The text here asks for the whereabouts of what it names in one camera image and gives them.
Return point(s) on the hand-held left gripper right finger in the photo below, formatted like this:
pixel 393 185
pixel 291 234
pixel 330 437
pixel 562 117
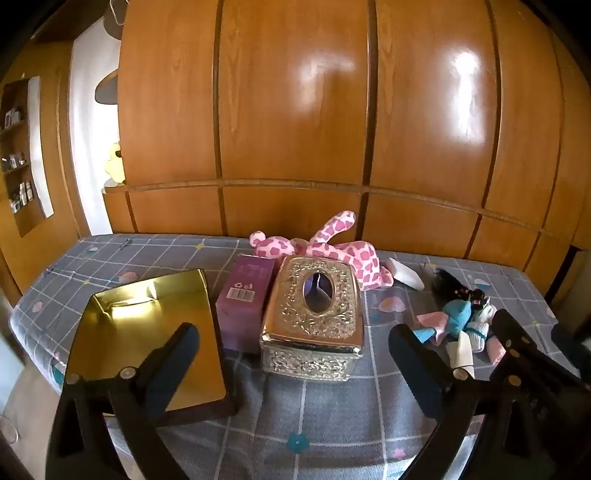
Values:
pixel 425 385

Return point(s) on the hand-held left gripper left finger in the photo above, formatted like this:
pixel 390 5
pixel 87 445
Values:
pixel 177 369

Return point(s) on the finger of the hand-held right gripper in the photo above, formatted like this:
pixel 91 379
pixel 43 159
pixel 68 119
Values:
pixel 531 350
pixel 570 339

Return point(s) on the pink towel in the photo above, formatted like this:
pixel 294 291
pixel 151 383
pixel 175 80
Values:
pixel 496 350

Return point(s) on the gold metal tray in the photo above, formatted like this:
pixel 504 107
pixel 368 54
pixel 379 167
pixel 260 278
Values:
pixel 138 323

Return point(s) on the small pink cloth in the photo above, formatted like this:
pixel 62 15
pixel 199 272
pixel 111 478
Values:
pixel 430 319

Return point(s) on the black feather tuft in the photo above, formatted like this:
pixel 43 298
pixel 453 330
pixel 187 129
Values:
pixel 445 281

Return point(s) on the white paper towel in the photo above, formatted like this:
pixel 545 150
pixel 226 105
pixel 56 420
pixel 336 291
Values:
pixel 406 273

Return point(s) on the purple cardboard box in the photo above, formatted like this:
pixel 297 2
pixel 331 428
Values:
pixel 244 300

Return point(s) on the silver ornate tissue box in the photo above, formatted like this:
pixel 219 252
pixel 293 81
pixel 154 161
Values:
pixel 314 341

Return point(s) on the pink spotted plush toy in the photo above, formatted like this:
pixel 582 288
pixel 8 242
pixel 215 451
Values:
pixel 351 258

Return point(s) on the wooden door with shelf niche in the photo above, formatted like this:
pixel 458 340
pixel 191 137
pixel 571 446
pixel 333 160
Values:
pixel 60 207

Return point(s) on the yellow plush toy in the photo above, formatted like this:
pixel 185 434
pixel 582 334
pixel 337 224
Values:
pixel 113 161

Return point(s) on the group of small bottles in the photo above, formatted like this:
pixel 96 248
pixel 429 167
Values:
pixel 16 161

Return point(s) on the wooden wardrobe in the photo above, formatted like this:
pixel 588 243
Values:
pixel 295 115

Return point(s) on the brown round shelf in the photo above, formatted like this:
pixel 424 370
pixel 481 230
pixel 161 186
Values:
pixel 107 90

